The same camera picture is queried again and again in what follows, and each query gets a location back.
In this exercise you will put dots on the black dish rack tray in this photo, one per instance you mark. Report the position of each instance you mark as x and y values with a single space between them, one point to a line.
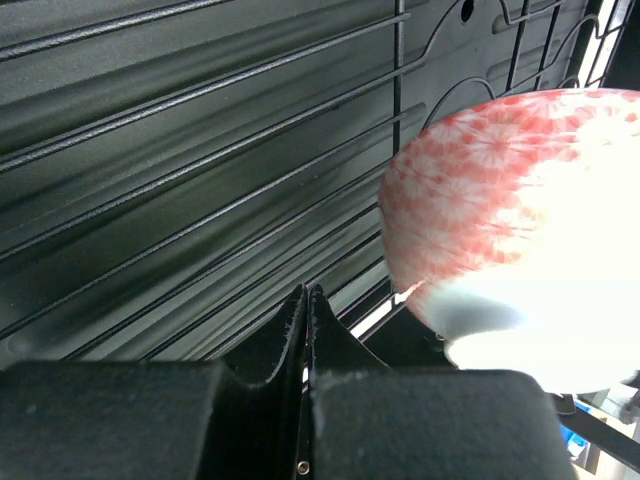
170 170

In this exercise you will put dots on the red patterned bowl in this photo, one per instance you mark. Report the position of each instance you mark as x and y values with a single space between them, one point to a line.
511 229

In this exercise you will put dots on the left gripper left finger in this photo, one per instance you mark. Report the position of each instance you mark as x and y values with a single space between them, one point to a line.
234 417

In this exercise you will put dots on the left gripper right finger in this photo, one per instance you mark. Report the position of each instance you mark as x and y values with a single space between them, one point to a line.
373 422

